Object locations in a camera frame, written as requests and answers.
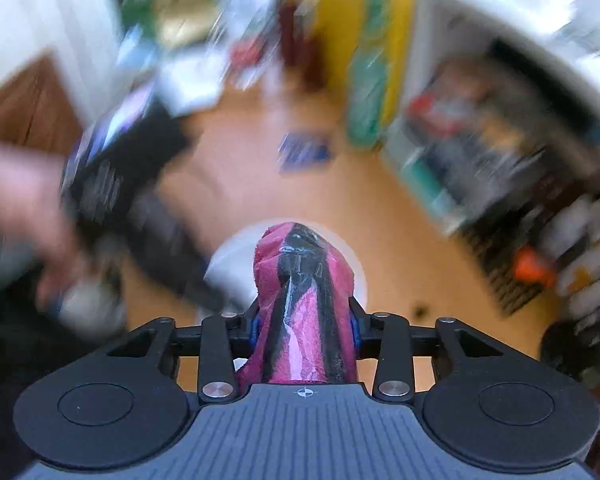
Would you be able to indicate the blue patterned packet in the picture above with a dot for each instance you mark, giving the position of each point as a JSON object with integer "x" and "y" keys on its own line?
{"x": 305, "y": 152}

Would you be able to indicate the pink towel with black trim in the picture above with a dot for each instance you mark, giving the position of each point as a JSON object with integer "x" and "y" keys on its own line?
{"x": 305, "y": 310}

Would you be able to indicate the black organizer tray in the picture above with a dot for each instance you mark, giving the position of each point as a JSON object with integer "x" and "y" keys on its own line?
{"x": 505, "y": 270}

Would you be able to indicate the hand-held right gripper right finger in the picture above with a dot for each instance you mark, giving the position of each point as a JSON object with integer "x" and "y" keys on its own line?
{"x": 354, "y": 335}

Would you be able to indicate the yellow plastic canister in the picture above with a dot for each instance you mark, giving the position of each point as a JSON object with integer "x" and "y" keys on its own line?
{"x": 330, "y": 10}

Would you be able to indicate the orange tool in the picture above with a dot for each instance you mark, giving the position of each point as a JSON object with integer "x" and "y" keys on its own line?
{"x": 532, "y": 267}

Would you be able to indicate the person's left hand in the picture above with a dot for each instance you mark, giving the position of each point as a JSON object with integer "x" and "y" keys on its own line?
{"x": 25, "y": 200}

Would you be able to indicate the green glass bottle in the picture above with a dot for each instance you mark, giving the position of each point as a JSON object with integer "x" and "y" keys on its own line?
{"x": 372, "y": 70}

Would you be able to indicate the teal paperback book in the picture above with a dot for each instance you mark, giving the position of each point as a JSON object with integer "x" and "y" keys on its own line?
{"x": 430, "y": 180}

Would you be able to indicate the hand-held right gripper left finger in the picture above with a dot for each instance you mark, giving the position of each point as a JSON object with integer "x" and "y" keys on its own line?
{"x": 251, "y": 334}

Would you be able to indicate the white ceramic bowl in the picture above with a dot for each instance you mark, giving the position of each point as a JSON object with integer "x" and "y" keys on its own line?
{"x": 230, "y": 270}

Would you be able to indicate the white shelf unit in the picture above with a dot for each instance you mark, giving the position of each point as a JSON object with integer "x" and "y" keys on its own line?
{"x": 520, "y": 15}

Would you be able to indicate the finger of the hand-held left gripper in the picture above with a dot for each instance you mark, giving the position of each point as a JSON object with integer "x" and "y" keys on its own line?
{"x": 180, "y": 250}

